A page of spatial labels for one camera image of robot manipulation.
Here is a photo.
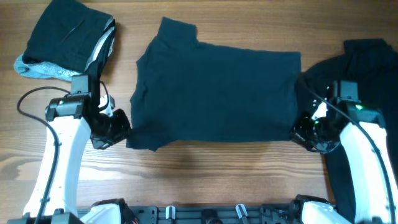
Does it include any pile of black shirts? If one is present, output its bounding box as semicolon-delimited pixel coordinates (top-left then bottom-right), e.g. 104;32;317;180
295;39;397;222

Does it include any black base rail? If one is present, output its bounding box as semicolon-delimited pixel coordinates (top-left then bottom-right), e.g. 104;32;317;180
130;204;302;224

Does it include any black t-shirt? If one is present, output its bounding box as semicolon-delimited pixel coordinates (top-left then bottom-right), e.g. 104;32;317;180
126;17;301;151

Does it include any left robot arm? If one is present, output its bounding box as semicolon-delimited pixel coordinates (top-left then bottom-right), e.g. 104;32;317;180
11;74;137;223

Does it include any left white rail clip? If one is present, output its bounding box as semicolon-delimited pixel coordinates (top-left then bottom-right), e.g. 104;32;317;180
165;205;176;220

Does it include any white rail clip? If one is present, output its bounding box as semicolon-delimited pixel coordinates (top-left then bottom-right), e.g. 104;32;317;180
235;203;248;220
165;205;176;220

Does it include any folded black clothes stack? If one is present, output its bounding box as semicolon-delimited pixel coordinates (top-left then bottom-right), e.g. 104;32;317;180
22;0;116;78

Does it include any right white rail clip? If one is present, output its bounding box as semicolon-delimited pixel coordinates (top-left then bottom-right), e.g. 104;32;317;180
235;203;248;220

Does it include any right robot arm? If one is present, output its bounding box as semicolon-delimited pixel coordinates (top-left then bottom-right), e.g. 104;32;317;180
291;80;397;223

